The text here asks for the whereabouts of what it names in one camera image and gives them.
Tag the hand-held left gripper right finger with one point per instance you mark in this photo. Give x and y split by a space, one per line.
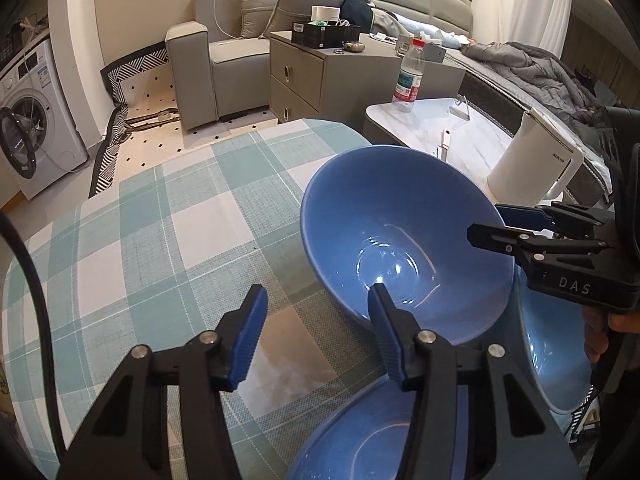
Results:
385 340

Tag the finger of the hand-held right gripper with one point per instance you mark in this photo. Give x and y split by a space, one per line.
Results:
525 216
495 238

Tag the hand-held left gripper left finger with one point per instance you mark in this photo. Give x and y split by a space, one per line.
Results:
247 340

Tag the blue bowl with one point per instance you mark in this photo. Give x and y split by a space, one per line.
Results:
550 350
380 210
360 440

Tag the person's right hand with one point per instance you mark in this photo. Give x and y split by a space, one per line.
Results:
595 335

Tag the white electric kettle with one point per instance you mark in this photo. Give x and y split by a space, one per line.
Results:
530 160

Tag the small white tube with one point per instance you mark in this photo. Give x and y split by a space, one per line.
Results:
443 142

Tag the checked teal white tablecloth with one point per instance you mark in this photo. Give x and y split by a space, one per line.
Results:
175 240

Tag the clear small stand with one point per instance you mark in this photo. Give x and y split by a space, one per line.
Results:
461 108

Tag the white marble side table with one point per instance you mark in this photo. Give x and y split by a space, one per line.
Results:
410 130

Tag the grey duvet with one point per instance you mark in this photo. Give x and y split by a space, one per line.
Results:
535 70

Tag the clear water bottle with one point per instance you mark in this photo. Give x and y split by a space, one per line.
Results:
407 80

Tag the tissue box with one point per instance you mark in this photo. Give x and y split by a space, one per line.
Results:
432 52

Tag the grey drawer cabinet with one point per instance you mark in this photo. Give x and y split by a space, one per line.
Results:
345 80

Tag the black white patterned rug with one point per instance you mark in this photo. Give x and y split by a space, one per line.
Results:
145 105

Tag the black organizer tray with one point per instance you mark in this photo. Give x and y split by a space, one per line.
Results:
325 35

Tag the grey sofa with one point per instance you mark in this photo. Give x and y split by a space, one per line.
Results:
192 70

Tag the grey pillow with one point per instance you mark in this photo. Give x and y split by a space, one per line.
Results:
257 7
300 5

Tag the white washing machine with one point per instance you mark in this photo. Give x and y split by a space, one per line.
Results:
45 110

